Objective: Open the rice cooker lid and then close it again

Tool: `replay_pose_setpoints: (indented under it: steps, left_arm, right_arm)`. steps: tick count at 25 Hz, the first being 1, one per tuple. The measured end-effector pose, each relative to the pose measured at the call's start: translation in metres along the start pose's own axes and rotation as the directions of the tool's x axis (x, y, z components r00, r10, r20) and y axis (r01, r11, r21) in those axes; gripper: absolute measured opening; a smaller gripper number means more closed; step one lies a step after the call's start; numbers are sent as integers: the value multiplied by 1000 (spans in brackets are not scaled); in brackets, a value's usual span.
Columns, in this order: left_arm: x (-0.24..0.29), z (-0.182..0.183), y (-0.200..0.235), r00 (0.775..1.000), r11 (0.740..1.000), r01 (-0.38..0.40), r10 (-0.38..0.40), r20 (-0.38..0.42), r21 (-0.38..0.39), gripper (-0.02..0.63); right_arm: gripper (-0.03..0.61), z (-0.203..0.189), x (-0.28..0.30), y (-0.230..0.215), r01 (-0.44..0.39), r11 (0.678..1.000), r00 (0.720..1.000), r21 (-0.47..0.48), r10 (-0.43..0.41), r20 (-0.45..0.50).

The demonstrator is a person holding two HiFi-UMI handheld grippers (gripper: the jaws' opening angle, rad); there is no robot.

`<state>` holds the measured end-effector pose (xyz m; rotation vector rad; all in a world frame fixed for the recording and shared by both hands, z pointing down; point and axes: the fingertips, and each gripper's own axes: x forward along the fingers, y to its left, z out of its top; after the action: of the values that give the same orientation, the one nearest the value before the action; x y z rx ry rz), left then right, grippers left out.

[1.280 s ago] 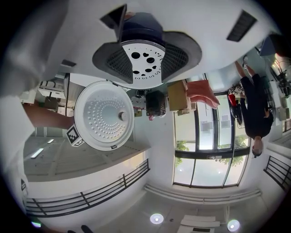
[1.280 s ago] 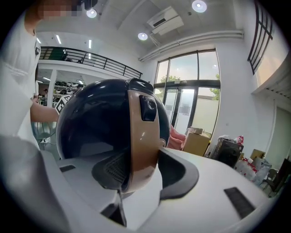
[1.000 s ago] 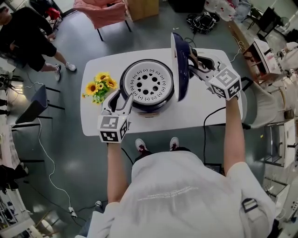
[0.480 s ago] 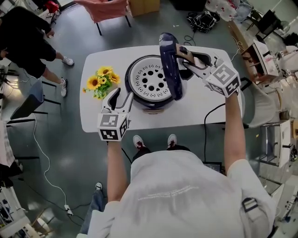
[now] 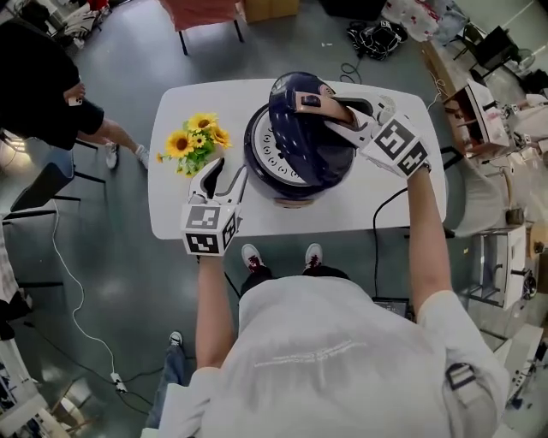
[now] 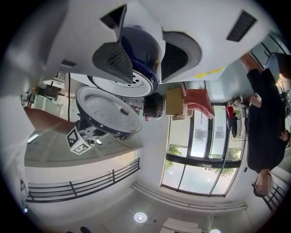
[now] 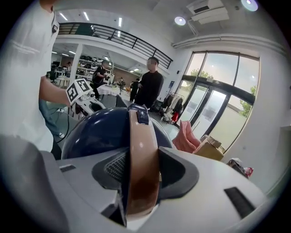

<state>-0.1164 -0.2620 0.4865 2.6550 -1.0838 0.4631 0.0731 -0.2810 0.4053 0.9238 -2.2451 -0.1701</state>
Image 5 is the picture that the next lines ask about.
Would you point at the person's white shirt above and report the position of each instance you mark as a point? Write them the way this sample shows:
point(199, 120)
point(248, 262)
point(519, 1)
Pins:
point(325, 368)

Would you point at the wooden cabinet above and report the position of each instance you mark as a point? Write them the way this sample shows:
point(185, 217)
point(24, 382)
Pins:
point(484, 120)

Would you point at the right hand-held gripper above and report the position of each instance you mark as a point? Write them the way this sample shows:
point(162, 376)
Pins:
point(398, 145)

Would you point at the person's left shoe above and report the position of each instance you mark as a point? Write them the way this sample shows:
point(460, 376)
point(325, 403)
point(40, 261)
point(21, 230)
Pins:
point(251, 256)

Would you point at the person's left forearm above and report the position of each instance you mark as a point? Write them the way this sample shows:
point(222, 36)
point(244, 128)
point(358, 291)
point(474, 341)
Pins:
point(214, 316)

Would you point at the plastic bags of bottles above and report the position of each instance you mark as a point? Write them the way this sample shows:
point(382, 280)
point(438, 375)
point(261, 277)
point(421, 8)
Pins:
point(419, 17)

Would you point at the white cabinet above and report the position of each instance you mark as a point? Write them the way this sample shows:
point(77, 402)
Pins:
point(514, 269)

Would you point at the white power strip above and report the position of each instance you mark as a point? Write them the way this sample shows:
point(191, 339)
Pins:
point(119, 382)

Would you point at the black laptop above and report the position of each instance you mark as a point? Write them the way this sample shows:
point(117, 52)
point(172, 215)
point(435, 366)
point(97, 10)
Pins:
point(390, 308)

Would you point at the light grey chair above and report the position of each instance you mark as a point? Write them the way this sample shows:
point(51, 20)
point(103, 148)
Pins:
point(479, 201)

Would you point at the pink cushioned chair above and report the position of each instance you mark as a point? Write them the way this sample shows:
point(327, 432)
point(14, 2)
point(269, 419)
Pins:
point(201, 13)

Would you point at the person's right forearm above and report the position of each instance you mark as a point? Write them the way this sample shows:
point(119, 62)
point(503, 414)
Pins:
point(428, 248)

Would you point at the white table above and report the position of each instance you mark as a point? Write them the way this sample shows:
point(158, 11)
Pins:
point(192, 98)

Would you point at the large cardboard box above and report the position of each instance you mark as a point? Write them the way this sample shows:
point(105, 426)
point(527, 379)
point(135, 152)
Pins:
point(272, 9)

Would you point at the person's right shoe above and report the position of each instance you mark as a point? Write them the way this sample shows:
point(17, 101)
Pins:
point(313, 255)

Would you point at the black and white bag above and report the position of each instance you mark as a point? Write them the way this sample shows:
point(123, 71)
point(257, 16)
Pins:
point(377, 40)

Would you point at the dark chair with black legs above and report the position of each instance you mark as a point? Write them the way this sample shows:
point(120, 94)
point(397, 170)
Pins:
point(38, 188)

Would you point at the person's black trousers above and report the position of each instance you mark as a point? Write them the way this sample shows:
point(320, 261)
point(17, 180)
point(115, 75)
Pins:
point(257, 278)

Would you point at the yellow sunflower bouquet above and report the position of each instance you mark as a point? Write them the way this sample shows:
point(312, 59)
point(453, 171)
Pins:
point(194, 145)

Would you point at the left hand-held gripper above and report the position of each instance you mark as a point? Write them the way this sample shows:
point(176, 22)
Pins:
point(203, 231)

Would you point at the person's shoe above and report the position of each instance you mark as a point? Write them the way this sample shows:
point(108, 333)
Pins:
point(251, 256)
point(313, 255)

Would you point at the navy blue rice cooker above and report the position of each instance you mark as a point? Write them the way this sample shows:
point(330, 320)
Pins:
point(265, 188)

